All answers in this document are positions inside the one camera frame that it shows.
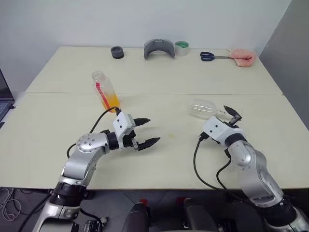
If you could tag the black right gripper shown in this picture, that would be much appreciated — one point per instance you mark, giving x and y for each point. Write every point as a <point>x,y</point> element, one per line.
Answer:
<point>235,120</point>

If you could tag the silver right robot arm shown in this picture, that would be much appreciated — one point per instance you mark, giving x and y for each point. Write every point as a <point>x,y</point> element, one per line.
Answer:
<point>256,169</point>

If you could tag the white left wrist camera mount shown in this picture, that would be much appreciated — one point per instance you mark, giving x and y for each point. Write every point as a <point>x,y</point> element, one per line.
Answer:
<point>122,124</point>

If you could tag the clear plastic cup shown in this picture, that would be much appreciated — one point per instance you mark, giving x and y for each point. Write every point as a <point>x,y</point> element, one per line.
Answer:
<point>202,110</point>

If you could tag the pink fluffy cloth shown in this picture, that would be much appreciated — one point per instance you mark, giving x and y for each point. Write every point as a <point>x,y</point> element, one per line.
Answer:
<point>243,58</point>

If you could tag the black round holder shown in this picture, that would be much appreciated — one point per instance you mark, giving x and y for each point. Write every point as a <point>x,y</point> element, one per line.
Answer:
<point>117,53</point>

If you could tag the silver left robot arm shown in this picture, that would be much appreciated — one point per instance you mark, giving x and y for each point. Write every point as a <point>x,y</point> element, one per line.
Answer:
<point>82,159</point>

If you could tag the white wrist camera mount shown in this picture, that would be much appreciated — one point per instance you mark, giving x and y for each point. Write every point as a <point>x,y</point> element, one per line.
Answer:
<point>122,124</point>
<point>217,130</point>

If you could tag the plastic bottle with orange liquid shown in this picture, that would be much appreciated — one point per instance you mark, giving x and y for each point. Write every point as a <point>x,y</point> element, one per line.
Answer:
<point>106,94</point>

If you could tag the grey laptop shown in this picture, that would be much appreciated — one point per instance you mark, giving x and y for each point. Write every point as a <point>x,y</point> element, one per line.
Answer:
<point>4,101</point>

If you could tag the dark rounded shape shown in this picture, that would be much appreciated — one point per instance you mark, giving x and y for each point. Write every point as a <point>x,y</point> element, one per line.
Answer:
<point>137,217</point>
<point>198,216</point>

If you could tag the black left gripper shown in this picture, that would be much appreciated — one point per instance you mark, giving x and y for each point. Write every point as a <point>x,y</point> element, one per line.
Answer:
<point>128,141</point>

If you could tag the grey curved plastic piece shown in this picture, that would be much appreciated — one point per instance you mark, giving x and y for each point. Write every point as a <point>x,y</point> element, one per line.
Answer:
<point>147,49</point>

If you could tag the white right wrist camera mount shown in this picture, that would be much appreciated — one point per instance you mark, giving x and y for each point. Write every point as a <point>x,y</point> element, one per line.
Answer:
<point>217,130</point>

